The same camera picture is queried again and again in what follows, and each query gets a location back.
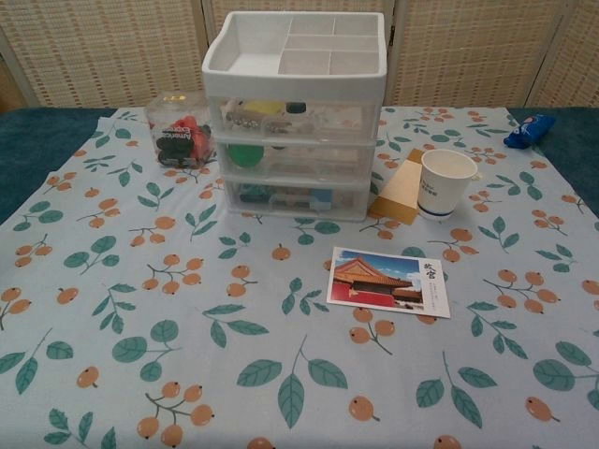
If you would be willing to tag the flat tan cardboard box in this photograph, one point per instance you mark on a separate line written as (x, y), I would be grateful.
(398, 196)

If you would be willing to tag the woven folding screen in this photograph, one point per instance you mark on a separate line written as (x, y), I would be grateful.
(103, 51)

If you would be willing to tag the white drawer organizer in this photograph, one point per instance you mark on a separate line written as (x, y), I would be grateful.
(299, 77)

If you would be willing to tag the white paper cup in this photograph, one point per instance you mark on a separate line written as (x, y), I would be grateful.
(442, 192)

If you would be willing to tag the beige tape piece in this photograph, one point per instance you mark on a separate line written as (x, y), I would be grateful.
(477, 177)

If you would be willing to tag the teal table cover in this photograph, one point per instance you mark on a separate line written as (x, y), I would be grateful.
(37, 149)

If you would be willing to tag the green ball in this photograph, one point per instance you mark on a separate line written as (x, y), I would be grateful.
(245, 156)

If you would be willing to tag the blue box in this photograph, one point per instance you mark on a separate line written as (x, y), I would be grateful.
(320, 200)

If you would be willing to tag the blue snack packet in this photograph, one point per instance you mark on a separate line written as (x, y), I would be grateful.
(529, 131)

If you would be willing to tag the clear plastic box with toys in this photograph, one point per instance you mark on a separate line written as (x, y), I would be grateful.
(180, 135)

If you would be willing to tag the yellow sponge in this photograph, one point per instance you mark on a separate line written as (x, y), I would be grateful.
(262, 107)

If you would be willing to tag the palace photo postcard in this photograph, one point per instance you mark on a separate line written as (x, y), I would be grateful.
(374, 280)

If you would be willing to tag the leaf and fruit print tablecloth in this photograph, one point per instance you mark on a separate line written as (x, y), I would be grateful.
(234, 337)

